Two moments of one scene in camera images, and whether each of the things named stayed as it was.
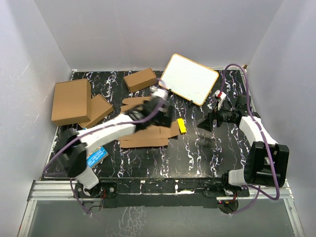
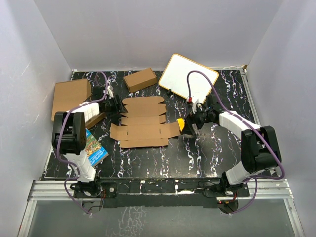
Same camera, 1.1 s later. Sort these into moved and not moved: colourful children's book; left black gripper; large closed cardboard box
Moved: left black gripper
Not moved: large closed cardboard box; colourful children's book
